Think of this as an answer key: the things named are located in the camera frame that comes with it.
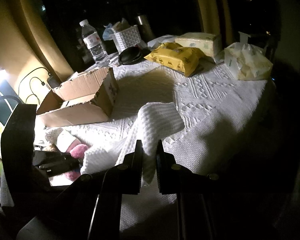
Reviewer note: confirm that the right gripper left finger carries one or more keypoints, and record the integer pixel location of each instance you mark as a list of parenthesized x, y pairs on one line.
[(125, 178)]

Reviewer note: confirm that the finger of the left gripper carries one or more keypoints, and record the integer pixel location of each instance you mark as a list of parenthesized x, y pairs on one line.
[(54, 163)]

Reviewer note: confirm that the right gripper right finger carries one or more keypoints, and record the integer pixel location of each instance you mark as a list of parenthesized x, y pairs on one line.
[(172, 177)]

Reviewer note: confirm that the pink plush toy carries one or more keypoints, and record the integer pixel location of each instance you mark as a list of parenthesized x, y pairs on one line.
[(78, 152)]

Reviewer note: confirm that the white waffle towel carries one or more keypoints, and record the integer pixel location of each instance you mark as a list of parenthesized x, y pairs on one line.
[(155, 121)]

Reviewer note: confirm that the cardboard box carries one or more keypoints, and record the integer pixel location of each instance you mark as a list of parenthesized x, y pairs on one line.
[(86, 99)]

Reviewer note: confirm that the white textured tablecloth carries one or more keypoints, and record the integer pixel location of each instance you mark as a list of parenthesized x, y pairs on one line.
[(214, 106)]

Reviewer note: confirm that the yellow wipes pack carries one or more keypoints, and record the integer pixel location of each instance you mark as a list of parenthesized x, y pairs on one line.
[(174, 56)]

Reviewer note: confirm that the black round lid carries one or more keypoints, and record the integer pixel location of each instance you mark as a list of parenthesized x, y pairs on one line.
[(133, 55)]

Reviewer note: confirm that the clear water bottle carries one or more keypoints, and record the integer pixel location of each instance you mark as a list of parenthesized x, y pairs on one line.
[(93, 43)]

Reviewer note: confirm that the clear plastic tissue bag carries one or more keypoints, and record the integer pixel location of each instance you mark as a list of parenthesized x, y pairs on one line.
[(247, 62)]

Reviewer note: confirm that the pale yellow tissue pack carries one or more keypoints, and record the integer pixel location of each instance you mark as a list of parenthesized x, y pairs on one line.
[(209, 44)]

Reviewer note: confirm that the white woven basket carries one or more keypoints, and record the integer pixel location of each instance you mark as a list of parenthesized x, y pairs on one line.
[(129, 37)]

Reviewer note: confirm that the metal thermos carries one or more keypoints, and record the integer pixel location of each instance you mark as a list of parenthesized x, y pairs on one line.
[(144, 28)]

